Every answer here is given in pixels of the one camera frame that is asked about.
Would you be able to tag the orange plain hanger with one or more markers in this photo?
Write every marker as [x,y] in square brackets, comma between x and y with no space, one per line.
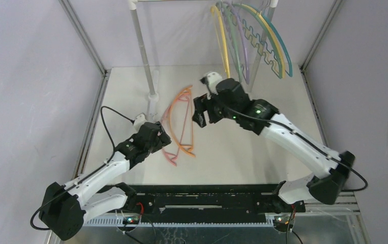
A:
[184,94]

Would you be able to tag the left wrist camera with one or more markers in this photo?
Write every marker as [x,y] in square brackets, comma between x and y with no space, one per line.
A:
[139,121]

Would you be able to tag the pink plain hanger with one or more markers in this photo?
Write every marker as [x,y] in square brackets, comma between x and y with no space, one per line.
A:
[186,148]

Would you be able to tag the white clothes rack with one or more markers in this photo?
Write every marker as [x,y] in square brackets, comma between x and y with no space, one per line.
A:
[153,82]

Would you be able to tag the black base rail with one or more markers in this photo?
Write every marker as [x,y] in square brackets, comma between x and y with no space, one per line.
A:
[215,204]

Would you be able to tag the purple wavy hanger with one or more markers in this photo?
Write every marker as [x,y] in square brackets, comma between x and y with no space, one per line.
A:
[242,34]

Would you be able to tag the left circuit board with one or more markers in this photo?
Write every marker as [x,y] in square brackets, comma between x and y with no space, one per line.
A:
[131,221]

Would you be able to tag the yellow wavy hanger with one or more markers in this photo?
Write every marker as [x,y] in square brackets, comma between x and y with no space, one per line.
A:
[268,33]

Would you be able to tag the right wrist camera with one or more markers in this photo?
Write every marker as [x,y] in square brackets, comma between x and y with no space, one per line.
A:
[211,80]

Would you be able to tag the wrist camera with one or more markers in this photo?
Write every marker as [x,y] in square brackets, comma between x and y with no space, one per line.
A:
[139,121]
[211,80]

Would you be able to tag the green wavy hanger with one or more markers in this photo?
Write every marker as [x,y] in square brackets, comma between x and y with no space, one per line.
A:
[262,50]

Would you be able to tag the yellow plain hanger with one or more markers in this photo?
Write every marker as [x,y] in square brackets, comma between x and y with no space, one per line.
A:
[221,36]

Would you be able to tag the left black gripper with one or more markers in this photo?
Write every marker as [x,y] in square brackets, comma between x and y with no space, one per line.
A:
[162,140]

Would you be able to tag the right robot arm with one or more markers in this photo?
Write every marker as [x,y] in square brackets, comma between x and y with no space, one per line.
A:
[329,168]

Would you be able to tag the circuit board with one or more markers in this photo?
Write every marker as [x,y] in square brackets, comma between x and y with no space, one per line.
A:
[281,221]
[131,221]

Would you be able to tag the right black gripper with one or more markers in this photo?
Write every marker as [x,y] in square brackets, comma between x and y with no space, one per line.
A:
[201,110]

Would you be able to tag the right circuit board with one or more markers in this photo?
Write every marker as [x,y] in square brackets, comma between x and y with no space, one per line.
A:
[281,221]

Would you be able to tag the blue wavy hanger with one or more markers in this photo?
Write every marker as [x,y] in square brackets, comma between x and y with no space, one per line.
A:
[278,43]

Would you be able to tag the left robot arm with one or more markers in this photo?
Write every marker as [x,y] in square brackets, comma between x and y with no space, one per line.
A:
[66,208]

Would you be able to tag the grey-green plain hanger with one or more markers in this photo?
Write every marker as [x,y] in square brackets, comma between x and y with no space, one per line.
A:
[232,36]

